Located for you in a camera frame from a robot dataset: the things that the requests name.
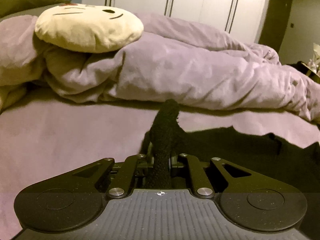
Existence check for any black knit sweater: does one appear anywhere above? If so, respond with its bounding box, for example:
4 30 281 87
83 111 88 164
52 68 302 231
141 99 319 239

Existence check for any purple fleece bed sheet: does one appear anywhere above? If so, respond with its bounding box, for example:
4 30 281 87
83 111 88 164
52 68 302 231
1 88 319 239

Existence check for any small side table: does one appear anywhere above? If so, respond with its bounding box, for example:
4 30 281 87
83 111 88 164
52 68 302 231
289 61 320 84

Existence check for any white bouquet decoration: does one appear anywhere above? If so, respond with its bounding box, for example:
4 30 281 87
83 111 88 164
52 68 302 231
308 43 320 74

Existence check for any purple crumpled duvet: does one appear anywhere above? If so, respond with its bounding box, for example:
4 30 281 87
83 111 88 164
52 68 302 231
1 14 319 122

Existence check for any cream cat face pillow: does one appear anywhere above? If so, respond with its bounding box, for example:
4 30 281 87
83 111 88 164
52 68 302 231
35 3 144 54

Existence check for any dark wooden door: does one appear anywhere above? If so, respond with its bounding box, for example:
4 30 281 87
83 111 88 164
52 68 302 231
259 0 293 52

